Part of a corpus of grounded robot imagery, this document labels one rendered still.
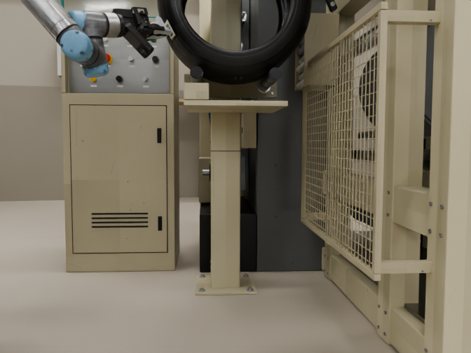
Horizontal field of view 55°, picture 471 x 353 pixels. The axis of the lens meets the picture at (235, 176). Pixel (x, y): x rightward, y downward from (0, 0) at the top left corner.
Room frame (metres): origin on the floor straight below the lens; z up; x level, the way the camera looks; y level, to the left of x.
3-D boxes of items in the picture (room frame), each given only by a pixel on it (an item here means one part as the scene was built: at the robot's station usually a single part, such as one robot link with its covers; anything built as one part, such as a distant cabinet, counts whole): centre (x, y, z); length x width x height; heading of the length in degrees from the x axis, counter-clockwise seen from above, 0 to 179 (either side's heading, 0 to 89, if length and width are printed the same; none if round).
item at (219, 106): (1.79, 0.01, 0.80); 0.37 x 0.36 x 0.02; 94
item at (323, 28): (2.03, -0.35, 1.05); 0.20 x 0.15 x 0.30; 4
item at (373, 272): (1.58, -0.33, 0.65); 0.90 x 0.02 x 0.70; 4
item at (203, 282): (2.04, 0.05, 0.01); 0.27 x 0.27 x 0.02; 4
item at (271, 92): (1.97, 0.02, 0.90); 0.40 x 0.03 x 0.10; 94
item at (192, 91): (1.78, 0.15, 0.83); 0.36 x 0.09 x 0.06; 4
